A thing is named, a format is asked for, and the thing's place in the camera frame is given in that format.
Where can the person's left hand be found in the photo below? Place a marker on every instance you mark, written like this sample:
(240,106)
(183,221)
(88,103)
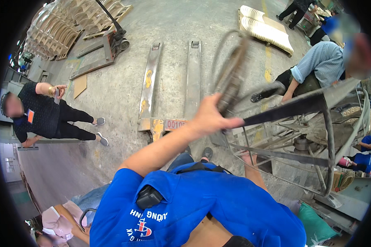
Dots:
(207,119)

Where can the worn grey pallet jack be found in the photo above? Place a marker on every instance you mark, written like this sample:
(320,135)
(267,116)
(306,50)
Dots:
(232,77)

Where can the person's legs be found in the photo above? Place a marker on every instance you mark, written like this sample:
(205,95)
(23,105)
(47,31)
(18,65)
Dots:
(181,160)

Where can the person's body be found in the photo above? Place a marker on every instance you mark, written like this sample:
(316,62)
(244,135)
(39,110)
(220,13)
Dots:
(204,203)

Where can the pallet of white curved panels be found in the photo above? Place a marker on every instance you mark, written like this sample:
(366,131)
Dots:
(266,29)

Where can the rusty pallet jack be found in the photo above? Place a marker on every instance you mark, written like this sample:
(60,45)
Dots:
(106,49)

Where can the brown cardboard sheet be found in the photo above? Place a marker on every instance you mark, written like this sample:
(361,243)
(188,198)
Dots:
(80,85)

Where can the green sack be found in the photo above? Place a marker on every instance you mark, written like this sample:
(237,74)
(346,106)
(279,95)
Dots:
(312,225)

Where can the grey phone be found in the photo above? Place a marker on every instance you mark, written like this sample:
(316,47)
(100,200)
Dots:
(57,96)

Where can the stack of wrapped wooden frames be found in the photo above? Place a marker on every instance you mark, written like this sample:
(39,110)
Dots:
(58,27)

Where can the grey metal frame trolley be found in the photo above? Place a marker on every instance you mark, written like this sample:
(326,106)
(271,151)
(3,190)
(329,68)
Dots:
(296,106)

